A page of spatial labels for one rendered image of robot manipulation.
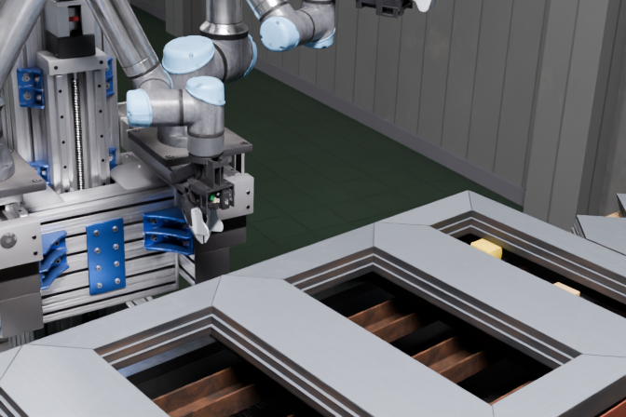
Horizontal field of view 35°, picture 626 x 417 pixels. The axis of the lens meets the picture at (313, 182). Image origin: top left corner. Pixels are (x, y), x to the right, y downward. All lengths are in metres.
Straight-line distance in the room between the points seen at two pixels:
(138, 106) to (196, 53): 0.33
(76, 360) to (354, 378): 0.49
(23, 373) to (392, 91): 3.87
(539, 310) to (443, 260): 0.27
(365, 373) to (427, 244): 0.56
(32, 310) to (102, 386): 0.48
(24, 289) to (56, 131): 0.37
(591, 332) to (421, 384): 0.40
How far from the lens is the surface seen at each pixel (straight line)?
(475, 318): 2.06
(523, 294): 2.10
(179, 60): 2.26
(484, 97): 4.84
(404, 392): 1.75
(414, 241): 2.27
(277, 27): 2.08
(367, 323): 2.29
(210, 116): 1.97
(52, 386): 1.77
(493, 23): 4.74
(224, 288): 2.04
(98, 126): 2.31
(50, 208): 2.24
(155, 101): 1.96
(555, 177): 4.37
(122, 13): 2.04
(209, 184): 2.02
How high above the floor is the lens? 1.85
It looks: 23 degrees down
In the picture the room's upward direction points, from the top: 2 degrees clockwise
